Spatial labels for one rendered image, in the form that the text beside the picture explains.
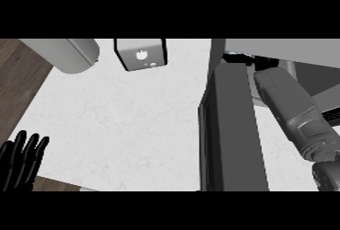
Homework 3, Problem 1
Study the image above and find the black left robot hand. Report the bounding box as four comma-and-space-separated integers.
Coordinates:
0, 129, 50, 192

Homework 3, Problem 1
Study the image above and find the dark grey microwave door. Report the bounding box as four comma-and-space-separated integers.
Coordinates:
196, 62, 270, 192

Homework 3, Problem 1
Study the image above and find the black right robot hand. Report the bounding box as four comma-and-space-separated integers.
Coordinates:
221, 52, 281, 72

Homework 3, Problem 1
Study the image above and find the pale grey rounded appliance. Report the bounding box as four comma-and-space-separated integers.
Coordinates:
19, 39, 100, 75

